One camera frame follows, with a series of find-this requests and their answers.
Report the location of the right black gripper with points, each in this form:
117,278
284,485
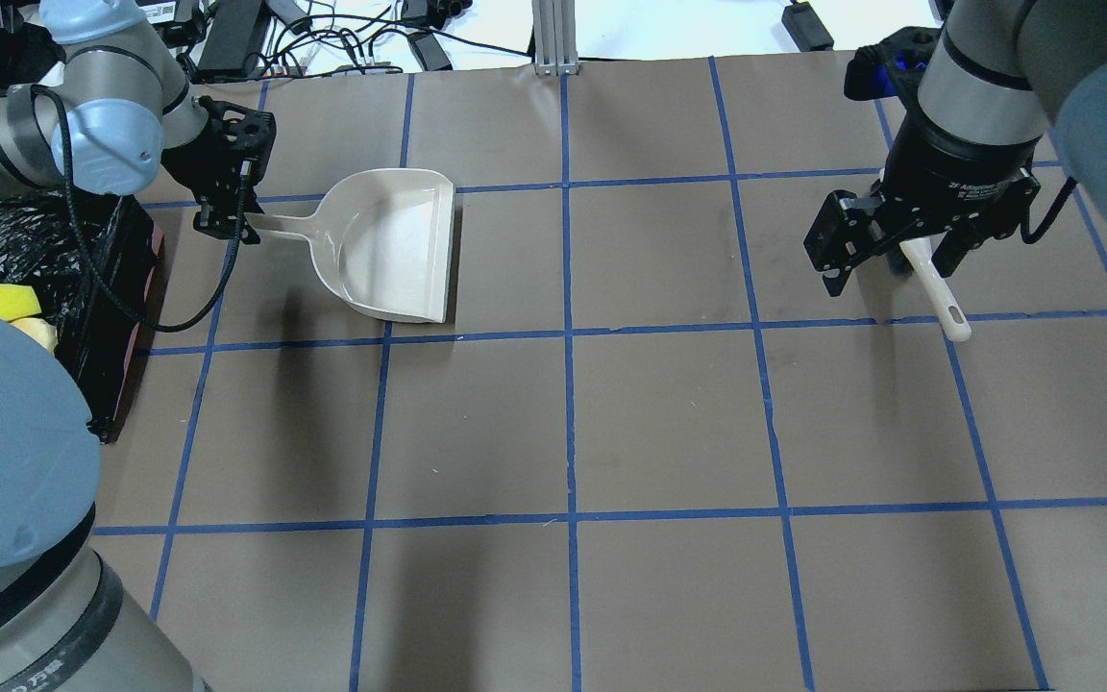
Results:
963,161

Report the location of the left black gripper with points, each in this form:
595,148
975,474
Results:
200,173

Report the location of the beige hand brush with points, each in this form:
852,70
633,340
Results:
950,316

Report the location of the beige plastic dustpan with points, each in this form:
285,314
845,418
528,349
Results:
380,240

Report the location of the yellow sponge piece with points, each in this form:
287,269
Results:
18,301

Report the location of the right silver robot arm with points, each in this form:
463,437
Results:
978,94

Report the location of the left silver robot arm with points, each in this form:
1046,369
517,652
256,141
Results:
67,622

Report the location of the black lined trash bin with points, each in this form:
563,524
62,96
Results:
96,340

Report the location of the black power brick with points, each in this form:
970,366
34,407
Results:
233,49

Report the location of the black power adapter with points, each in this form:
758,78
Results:
805,28

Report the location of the aluminium frame post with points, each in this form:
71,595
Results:
554,33

